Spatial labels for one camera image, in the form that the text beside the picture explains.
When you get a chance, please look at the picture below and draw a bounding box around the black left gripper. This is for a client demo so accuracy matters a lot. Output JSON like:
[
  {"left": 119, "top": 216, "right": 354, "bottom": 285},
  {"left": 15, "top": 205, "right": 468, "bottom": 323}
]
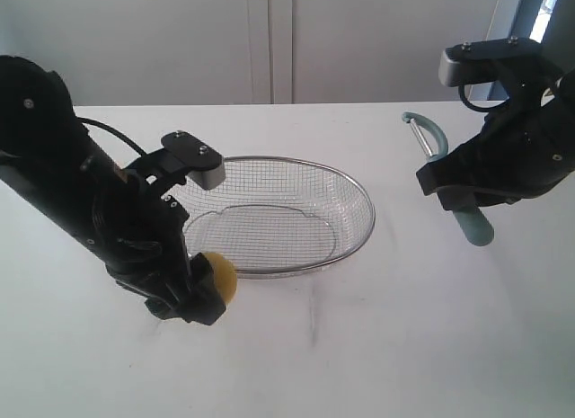
[{"left": 87, "top": 155, "right": 226, "bottom": 326}]

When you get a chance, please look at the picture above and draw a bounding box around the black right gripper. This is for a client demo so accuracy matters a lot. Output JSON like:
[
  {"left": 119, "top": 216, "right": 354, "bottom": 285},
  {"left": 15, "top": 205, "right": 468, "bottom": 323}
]
[{"left": 416, "top": 58, "right": 574, "bottom": 211}]

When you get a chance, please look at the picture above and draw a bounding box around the teal handled peeler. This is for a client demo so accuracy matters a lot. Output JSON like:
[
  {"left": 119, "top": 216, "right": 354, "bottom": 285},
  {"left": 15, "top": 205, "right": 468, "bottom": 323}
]
[{"left": 402, "top": 111, "right": 495, "bottom": 247}]

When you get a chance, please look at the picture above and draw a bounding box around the yellow lemon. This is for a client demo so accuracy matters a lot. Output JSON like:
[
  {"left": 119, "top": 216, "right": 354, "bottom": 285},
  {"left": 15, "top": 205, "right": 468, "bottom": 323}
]
[{"left": 202, "top": 252, "right": 238, "bottom": 306}]

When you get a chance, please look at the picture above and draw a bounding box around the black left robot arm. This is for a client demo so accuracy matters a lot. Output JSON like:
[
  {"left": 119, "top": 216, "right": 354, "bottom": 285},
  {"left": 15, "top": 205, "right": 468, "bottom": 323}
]
[{"left": 1, "top": 56, "right": 226, "bottom": 325}]

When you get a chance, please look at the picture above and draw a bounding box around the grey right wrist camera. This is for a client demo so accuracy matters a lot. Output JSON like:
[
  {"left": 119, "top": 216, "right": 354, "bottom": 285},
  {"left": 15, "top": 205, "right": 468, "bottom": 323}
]
[{"left": 438, "top": 36, "right": 542, "bottom": 87}]

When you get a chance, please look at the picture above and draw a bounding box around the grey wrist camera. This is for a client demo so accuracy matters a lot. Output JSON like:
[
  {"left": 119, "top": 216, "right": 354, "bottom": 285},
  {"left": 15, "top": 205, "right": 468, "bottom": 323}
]
[
  {"left": 438, "top": 36, "right": 542, "bottom": 87},
  {"left": 161, "top": 131, "right": 226, "bottom": 191}
]

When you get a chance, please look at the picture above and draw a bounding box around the oval metal wire basket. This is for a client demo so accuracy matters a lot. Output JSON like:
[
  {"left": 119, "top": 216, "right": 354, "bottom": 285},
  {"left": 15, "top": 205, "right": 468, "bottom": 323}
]
[{"left": 170, "top": 156, "right": 376, "bottom": 280}]

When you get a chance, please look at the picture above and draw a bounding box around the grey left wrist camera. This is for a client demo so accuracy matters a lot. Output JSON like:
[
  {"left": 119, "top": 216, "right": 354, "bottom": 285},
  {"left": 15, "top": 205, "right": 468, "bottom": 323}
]
[{"left": 161, "top": 131, "right": 226, "bottom": 191}]

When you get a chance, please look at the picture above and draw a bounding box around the black left camera cable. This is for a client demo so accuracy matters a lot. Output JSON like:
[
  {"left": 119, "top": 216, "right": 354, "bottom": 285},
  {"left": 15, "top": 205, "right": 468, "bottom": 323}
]
[{"left": 78, "top": 116, "right": 149, "bottom": 157}]

